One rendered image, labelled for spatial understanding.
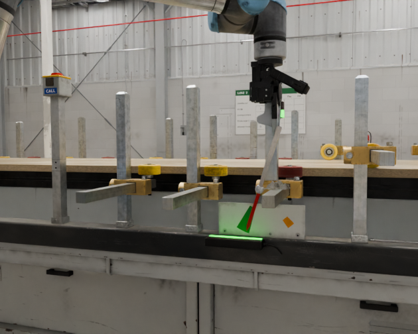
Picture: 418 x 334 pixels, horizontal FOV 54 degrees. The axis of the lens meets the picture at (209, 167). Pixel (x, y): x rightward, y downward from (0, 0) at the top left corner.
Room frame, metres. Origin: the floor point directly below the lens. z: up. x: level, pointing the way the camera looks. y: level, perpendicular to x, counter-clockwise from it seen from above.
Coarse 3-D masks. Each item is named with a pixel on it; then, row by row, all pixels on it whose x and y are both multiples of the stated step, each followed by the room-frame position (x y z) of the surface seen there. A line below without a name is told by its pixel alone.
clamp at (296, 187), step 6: (258, 180) 1.25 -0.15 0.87; (270, 180) 1.22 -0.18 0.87; (276, 180) 1.22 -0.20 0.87; (282, 180) 1.22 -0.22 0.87; (288, 180) 1.22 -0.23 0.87; (264, 186) 1.22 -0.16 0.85; (294, 186) 1.20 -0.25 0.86; (300, 186) 1.19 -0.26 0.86; (264, 192) 1.22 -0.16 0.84; (294, 192) 1.20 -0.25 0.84; (300, 192) 1.19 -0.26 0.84
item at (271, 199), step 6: (270, 192) 1.00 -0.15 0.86; (276, 192) 1.00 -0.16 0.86; (282, 192) 1.06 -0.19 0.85; (288, 192) 1.18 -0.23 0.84; (264, 198) 0.95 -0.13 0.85; (270, 198) 0.94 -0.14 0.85; (276, 198) 0.96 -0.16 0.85; (282, 198) 1.06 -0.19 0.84; (264, 204) 0.95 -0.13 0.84; (270, 204) 0.94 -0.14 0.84; (276, 204) 0.96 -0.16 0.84
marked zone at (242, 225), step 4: (248, 208) 1.24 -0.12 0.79; (248, 212) 1.24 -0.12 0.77; (244, 216) 1.24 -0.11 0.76; (248, 216) 1.24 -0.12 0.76; (244, 220) 1.24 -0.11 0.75; (240, 224) 1.25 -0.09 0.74; (244, 224) 1.24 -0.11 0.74; (240, 228) 1.25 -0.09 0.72; (244, 228) 1.24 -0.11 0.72; (248, 232) 1.24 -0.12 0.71
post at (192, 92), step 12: (192, 96) 1.30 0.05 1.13; (192, 108) 1.30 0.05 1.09; (192, 120) 1.30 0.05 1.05; (192, 132) 1.30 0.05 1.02; (192, 144) 1.30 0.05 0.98; (192, 156) 1.30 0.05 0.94; (192, 168) 1.30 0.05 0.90; (192, 180) 1.30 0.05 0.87; (192, 204) 1.30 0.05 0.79; (192, 216) 1.30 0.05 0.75
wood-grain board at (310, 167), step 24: (0, 168) 1.75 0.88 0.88; (24, 168) 1.71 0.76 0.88; (48, 168) 1.67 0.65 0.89; (72, 168) 1.64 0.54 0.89; (96, 168) 1.60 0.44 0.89; (168, 168) 1.51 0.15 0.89; (240, 168) 1.43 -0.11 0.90; (312, 168) 1.35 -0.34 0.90; (336, 168) 1.33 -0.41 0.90; (384, 168) 1.29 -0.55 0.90; (408, 168) 1.28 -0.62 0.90
